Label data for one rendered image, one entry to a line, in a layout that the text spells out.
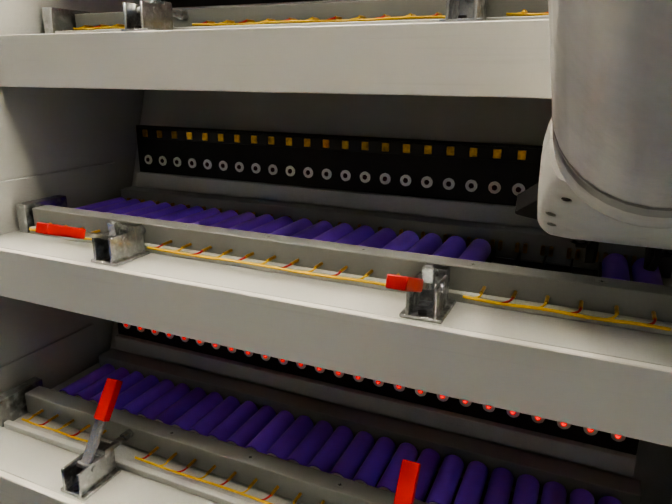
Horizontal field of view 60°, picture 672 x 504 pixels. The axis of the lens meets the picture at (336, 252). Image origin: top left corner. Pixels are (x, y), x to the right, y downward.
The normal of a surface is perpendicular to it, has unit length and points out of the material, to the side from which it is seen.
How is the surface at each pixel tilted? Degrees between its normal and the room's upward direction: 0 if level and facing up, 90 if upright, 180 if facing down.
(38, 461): 18
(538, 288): 108
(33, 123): 90
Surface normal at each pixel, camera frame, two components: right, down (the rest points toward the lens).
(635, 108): -0.51, 0.86
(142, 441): -0.41, 0.26
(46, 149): 0.91, 0.13
